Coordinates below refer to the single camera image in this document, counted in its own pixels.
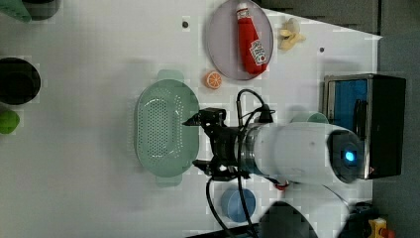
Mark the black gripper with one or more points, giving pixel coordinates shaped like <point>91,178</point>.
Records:
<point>224,165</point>

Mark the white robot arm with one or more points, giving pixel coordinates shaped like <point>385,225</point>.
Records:
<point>318,157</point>

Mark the orange slice toy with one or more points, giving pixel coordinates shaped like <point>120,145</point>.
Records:
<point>213,80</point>

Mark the blue plastic cup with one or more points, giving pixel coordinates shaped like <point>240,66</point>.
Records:
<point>232,205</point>

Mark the red ketchup bottle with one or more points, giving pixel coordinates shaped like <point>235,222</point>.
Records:
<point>251,48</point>

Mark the grey round plate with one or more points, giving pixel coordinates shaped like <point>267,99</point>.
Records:
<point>222,38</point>

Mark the peeled banana toy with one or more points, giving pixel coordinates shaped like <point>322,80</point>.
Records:
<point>290,35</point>

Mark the black toaster oven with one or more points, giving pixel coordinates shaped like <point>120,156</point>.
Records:
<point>373,107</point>

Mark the yellow red device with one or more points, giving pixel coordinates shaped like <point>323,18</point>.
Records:
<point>379,229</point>

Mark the black cylinder object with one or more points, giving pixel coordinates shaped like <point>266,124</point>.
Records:
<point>20,82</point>

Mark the bright green object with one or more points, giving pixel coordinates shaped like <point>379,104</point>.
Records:
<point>9,120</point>

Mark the green object top corner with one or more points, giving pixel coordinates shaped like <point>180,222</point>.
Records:
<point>16,10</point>

